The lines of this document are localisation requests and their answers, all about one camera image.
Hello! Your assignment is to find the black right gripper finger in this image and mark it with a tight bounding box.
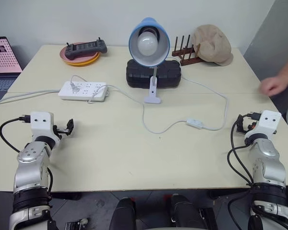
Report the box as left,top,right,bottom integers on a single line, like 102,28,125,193
236,114,245,134

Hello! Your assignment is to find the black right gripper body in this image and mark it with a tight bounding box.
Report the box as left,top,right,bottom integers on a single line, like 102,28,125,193
240,114,257,135

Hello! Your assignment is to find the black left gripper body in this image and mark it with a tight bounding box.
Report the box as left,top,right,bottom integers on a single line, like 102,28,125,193
52,124,70,140

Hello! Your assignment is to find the blue desk lamp white clip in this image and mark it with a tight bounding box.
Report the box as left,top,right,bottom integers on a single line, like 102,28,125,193
128,17,171,104

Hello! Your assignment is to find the person's bare hand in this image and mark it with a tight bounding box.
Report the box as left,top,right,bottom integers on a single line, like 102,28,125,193
259,76,288,97

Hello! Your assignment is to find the white power strip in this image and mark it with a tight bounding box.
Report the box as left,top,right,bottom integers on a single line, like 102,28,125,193
58,81,110,102

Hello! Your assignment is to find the yellow plate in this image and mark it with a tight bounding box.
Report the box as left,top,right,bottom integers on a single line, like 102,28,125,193
63,53,101,67

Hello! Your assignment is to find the pink plate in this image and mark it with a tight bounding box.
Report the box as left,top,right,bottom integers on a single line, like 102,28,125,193
60,45,100,64

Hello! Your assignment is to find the dark grey handheld controller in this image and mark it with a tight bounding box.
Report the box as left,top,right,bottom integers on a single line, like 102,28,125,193
64,36,108,60

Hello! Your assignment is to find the black plastic case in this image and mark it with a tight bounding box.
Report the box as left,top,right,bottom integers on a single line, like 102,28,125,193
125,59,182,90

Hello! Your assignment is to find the beige flat cap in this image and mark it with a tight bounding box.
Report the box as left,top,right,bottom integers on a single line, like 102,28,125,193
191,24,234,67

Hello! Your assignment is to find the brown wooden plate rack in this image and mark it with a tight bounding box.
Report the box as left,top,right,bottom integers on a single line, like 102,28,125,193
171,34,205,67

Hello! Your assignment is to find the laptop with pink screen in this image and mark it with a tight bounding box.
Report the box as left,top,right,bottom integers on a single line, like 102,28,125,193
0,36,23,108

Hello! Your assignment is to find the dark rounded shape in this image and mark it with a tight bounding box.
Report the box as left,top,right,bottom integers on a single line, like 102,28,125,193
109,197,137,230
170,194,203,230

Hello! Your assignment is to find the white light bulb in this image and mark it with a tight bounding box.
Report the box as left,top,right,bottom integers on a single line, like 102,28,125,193
137,31,159,57

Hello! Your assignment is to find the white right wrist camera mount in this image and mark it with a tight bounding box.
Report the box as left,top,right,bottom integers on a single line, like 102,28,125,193
244,110,282,140

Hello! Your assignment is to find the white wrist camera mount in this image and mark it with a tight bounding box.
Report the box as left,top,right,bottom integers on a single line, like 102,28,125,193
244,110,282,140
29,111,60,142

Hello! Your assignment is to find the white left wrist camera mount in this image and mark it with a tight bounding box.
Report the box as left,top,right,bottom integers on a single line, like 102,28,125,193
29,111,60,142

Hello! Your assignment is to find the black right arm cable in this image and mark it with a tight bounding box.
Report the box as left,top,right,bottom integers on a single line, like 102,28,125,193
227,111,262,188

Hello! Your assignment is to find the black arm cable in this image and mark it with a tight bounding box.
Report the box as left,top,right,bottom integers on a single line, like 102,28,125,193
227,111,262,188
0,115,31,154

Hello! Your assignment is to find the white inline cord switch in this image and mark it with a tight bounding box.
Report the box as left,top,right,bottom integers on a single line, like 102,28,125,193
185,117,204,129

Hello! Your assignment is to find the white power strip cable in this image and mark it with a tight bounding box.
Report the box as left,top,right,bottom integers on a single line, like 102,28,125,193
0,89,63,107

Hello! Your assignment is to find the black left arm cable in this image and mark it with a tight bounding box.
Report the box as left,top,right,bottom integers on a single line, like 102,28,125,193
0,115,31,154

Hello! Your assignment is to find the white lamp cord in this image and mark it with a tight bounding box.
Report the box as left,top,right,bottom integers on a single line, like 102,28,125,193
71,74,230,135

